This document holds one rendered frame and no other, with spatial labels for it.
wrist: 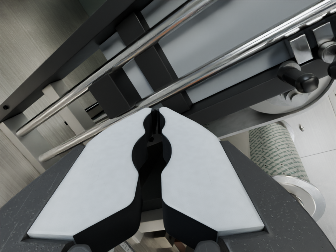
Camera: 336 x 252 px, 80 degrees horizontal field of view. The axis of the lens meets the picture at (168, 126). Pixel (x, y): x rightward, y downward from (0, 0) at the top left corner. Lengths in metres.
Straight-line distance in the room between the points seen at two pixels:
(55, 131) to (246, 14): 0.43
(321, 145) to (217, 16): 0.65
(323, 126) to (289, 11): 0.58
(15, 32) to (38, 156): 0.29
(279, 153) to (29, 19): 0.67
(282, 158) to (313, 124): 0.30
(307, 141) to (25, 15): 0.88
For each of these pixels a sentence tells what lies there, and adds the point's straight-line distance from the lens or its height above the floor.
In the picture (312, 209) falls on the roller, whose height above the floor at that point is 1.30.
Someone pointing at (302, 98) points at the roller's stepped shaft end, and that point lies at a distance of 0.25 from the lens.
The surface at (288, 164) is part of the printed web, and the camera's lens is 0.49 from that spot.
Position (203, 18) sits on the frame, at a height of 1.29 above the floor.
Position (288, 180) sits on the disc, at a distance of 0.44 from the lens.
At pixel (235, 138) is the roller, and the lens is 0.43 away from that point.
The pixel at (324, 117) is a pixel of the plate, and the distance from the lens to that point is 0.77.
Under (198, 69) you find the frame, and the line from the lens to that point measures 0.22.
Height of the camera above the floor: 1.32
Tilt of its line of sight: 29 degrees down
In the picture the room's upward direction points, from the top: 67 degrees clockwise
